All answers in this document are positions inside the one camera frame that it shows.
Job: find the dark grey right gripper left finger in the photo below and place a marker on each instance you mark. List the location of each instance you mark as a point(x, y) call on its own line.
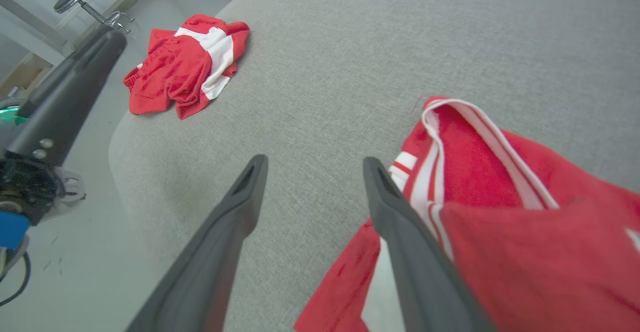
point(210, 262)

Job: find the green glowing light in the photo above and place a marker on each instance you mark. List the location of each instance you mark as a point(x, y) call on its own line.
point(10, 114)

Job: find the red jersey with white trim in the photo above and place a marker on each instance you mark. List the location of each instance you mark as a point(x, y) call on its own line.
point(525, 252)

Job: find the white metal table frame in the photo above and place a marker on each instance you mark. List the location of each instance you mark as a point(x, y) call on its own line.
point(30, 19)

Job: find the brown cardboard box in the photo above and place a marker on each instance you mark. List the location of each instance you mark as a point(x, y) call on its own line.
point(25, 77)

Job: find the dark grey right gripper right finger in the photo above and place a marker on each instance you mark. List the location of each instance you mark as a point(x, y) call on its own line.
point(420, 272)

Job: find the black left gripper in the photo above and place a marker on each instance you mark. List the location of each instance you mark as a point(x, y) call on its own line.
point(30, 187)

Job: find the red shorts with white stripe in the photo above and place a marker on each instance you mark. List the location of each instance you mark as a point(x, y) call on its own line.
point(170, 72)

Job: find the grey fabric sofa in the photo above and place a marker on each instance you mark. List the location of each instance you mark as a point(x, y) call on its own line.
point(375, 62)

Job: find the blue left camera bracket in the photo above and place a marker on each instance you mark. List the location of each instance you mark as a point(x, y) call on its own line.
point(11, 229)

